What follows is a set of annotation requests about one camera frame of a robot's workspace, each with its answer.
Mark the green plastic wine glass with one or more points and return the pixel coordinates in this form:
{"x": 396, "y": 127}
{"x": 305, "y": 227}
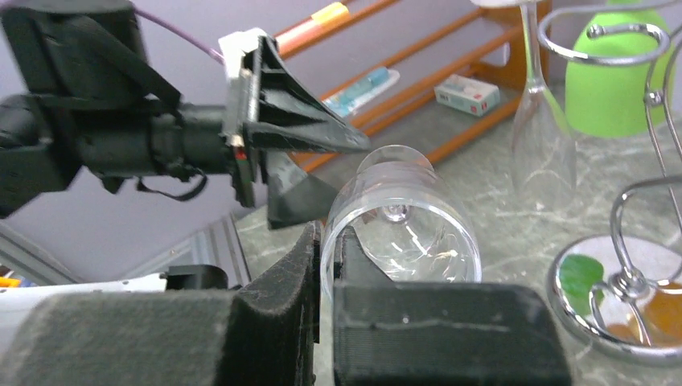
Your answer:
{"x": 607, "y": 102}

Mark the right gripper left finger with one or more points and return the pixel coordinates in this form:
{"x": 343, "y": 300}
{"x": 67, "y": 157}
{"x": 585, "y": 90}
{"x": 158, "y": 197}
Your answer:
{"x": 180, "y": 327}

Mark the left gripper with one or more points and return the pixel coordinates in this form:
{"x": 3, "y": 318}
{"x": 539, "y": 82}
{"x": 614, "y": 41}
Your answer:
{"x": 267, "y": 108}

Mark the clear wine glass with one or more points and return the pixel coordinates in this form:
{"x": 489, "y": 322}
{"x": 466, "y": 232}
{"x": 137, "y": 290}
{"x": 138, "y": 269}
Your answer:
{"x": 407, "y": 218}
{"x": 543, "y": 150}

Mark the yellow pink tube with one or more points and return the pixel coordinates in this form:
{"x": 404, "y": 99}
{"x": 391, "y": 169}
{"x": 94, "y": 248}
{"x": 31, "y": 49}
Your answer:
{"x": 297, "y": 34}

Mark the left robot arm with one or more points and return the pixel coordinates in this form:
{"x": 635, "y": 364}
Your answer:
{"x": 93, "y": 101}

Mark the chrome wine glass rack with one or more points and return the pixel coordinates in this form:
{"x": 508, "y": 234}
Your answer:
{"x": 622, "y": 294}

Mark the light blue flat item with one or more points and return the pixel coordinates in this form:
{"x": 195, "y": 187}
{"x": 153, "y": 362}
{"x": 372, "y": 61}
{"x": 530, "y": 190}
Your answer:
{"x": 349, "y": 100}

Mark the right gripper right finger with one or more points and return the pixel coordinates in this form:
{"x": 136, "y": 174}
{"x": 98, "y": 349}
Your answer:
{"x": 389, "y": 332}

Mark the small white red box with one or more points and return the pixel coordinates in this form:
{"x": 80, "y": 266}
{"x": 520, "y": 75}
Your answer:
{"x": 467, "y": 95}

